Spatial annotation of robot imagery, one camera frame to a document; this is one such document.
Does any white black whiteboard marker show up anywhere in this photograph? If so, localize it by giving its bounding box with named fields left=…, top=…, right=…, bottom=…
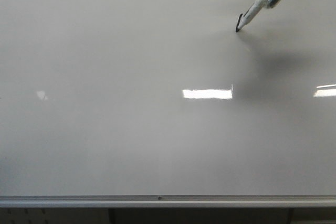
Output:
left=239, top=0, right=281, bottom=30

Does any black marker stroke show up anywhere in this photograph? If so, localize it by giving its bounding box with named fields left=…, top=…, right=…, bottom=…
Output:
left=236, top=13, right=243, bottom=33

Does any grey perforated panel below board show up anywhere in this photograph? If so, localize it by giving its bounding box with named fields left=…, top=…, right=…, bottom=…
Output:
left=1, top=208, right=110, bottom=224

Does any white whiteboard with aluminium frame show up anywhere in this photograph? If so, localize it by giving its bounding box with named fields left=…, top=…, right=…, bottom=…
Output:
left=1, top=0, right=335, bottom=208

